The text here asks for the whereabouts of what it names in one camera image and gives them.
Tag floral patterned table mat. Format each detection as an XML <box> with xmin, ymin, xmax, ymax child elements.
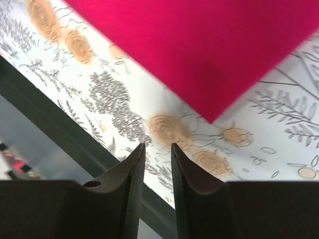
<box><xmin>0</xmin><ymin>0</ymin><xmax>319</xmax><ymax>206</ymax></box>

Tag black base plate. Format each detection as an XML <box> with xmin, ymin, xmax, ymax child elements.
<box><xmin>0</xmin><ymin>59</ymin><xmax>118</xmax><ymax>184</ymax></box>

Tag magenta t shirt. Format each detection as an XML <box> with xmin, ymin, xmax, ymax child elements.
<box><xmin>68</xmin><ymin>0</ymin><xmax>319</xmax><ymax>122</ymax></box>

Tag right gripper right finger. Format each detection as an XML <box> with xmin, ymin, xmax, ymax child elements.
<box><xmin>171</xmin><ymin>143</ymin><xmax>319</xmax><ymax>239</ymax></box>

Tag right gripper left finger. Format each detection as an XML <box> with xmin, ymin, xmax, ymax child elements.
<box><xmin>0</xmin><ymin>143</ymin><xmax>146</xmax><ymax>239</ymax></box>

